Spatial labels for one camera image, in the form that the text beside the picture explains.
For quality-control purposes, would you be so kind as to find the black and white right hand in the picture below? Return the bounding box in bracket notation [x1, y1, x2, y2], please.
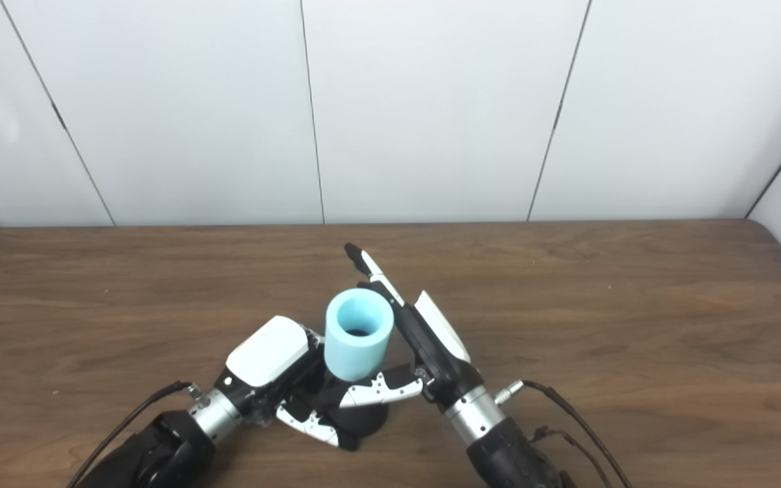
[338, 243, 485, 411]

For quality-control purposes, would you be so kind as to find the black and white left hand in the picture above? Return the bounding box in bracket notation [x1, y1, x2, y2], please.
[214, 315, 361, 451]

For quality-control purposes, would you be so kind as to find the light blue cylinder cup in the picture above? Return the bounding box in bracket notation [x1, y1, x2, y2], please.
[325, 288, 395, 382]

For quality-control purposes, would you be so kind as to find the black funnel-shaped nozzle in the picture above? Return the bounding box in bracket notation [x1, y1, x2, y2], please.
[309, 366, 389, 439]

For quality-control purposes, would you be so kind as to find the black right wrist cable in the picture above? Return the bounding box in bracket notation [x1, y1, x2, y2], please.
[496, 380, 633, 488]

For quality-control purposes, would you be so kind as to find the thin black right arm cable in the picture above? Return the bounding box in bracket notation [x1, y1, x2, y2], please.
[529, 426, 612, 488]

